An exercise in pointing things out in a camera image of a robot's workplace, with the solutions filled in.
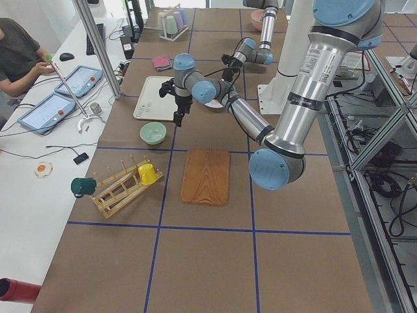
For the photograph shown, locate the cream bear tray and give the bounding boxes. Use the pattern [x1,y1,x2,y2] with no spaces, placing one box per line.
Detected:
[132,76,177,122]

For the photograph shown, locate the black keyboard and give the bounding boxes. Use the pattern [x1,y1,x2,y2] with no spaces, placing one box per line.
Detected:
[85,23,106,55]

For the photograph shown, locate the black computer mouse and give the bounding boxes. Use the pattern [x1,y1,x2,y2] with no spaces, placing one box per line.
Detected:
[59,52,74,62]

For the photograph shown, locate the wooden cup rack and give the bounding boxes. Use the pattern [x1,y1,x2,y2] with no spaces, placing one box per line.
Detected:
[90,155,164,218]

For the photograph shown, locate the pink folded cloth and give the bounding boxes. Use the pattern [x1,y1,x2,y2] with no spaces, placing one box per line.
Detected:
[152,55,172,72]

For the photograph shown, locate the small black device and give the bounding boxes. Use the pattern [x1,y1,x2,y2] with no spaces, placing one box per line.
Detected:
[73,153,89,165]

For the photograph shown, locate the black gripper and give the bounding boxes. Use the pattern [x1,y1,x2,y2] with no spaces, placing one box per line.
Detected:
[173,95,193,127]
[222,63,241,82]

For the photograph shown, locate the light blue cup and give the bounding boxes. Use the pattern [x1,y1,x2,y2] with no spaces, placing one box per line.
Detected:
[179,8,189,26]

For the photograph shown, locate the teach pendant tablet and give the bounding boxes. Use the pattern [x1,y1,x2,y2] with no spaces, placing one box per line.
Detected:
[18,93,76,134]
[65,65,103,98]

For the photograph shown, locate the dark green cup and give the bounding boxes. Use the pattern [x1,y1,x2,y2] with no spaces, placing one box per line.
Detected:
[70,177,97,198]

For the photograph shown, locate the near teach pendant tablet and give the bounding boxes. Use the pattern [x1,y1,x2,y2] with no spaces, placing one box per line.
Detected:
[18,93,76,134]

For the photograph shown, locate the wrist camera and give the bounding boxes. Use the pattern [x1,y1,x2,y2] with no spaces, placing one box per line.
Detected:
[221,54,233,65]
[159,78,175,98]

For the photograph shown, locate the seated person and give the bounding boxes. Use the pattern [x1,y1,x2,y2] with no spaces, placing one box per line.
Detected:
[1,18,55,98]

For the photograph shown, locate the white wire cup rack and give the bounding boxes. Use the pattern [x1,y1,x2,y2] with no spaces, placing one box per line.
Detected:
[158,4,190,42]

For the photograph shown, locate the light green cup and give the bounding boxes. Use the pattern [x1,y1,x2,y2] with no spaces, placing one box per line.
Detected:
[165,15,178,37]

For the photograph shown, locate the pink bowl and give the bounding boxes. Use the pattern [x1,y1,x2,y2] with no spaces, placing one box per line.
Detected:
[251,10,264,31]

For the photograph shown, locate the far teach pendant tablet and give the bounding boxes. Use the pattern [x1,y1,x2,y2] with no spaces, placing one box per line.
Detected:
[65,65,103,98]

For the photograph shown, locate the brown wooden tray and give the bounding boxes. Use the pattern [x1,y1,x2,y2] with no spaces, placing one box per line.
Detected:
[180,148,231,206]

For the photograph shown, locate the lilac cup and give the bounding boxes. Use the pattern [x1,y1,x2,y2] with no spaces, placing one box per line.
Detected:
[173,10,184,31]

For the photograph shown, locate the yellow cup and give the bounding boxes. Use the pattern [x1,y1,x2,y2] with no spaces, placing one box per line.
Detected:
[138,163,157,185]

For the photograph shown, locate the aluminium frame post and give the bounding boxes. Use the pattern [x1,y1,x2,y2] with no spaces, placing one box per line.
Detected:
[72,0,121,100]

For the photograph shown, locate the green bowl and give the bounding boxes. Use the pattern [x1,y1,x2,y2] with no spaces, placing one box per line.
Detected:
[139,122,167,145]

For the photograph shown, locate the fried egg toy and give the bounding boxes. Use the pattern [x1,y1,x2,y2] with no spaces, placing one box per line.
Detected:
[35,162,53,178]

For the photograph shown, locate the small metal cylinder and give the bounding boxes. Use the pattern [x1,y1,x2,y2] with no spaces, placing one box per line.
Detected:
[90,102,102,115]

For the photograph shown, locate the red cylinder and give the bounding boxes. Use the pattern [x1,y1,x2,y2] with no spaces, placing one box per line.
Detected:
[1,278,41,304]

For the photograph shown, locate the white ridged plate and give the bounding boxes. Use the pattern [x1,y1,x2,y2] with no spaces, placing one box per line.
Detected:
[205,99,224,110]

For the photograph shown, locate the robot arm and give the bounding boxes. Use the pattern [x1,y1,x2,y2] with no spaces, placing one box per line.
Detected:
[170,1,385,190]
[222,0,279,82]

